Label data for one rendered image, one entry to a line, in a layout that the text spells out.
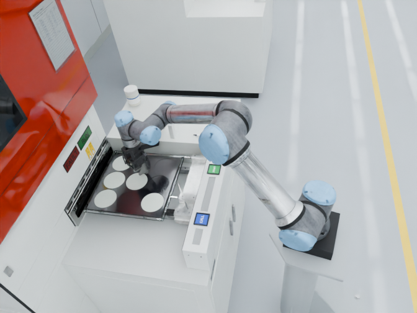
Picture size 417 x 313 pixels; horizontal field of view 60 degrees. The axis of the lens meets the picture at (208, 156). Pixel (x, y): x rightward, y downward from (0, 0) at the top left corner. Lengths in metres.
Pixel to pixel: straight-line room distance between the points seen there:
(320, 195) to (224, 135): 0.42
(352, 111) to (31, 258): 2.78
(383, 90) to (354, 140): 0.76
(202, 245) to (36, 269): 0.63
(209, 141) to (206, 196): 0.44
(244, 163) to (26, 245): 0.83
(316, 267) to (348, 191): 1.37
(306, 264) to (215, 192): 0.45
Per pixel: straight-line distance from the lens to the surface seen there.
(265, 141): 3.06
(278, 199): 1.19
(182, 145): 1.72
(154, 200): 1.59
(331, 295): 2.34
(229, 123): 1.12
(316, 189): 1.32
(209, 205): 1.46
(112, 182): 1.73
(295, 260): 1.49
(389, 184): 2.91
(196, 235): 1.39
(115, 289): 1.72
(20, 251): 1.45
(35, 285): 1.57
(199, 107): 1.32
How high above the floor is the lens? 2.13
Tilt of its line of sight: 46 degrees down
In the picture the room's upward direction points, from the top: 8 degrees counter-clockwise
